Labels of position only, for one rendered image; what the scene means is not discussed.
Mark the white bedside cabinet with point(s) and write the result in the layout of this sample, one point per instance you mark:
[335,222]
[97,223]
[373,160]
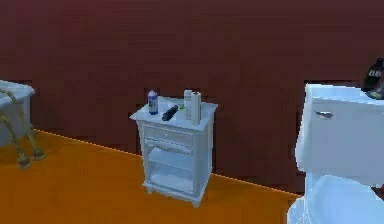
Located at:
[173,146]

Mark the white cylinder bottle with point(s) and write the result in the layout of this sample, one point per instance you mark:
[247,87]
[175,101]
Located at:
[187,101]

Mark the blue and white bottle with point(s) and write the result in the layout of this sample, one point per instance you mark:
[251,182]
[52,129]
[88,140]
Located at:
[153,102]

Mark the black bottle with label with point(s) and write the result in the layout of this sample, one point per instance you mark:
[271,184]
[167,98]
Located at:
[374,78]

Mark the black electric razor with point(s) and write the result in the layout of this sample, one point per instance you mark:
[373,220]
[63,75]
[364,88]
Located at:
[170,113]

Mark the white toilet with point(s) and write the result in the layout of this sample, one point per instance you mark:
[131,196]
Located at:
[340,153]

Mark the small green object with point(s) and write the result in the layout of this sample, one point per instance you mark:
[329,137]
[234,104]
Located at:
[182,107]

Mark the white paper roll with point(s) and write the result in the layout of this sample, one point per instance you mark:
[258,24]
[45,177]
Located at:
[196,107]

